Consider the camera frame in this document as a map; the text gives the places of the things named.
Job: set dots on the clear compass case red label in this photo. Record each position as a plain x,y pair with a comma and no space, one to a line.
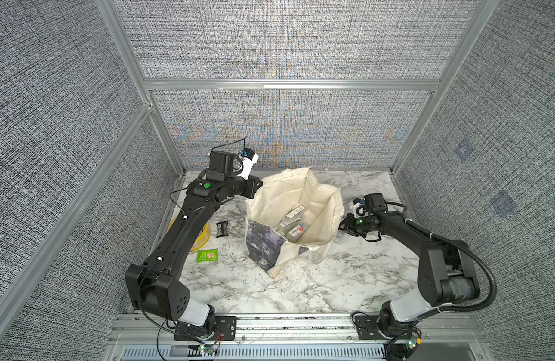
294,234

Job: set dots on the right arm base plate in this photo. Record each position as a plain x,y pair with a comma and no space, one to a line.
368,328

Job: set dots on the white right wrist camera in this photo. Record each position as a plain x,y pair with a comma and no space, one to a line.
358,207

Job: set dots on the clear compass set case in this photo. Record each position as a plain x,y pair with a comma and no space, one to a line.
296,212

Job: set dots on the small black packet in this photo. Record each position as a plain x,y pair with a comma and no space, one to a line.
222,229

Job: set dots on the green snack packet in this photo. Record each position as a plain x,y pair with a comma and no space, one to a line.
207,256

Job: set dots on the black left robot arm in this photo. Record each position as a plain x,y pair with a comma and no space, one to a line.
154,286

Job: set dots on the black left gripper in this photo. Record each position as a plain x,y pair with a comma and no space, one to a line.
252,184

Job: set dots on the yellow tape roll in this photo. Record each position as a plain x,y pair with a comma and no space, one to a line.
200,237

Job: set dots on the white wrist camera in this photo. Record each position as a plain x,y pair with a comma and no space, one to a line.
358,207
248,159

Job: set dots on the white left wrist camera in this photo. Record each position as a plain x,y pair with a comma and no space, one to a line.
248,159

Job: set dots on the beige canvas tote bag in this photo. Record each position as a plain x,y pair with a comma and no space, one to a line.
281,193

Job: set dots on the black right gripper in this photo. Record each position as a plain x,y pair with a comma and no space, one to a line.
346,226

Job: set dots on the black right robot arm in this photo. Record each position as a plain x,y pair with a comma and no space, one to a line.
446,275

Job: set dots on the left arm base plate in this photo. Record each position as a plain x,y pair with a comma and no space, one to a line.
221,327

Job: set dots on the aluminium front rail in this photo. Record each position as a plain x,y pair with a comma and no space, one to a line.
298,337

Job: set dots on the clear compass case gold label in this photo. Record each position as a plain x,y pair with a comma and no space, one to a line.
285,225

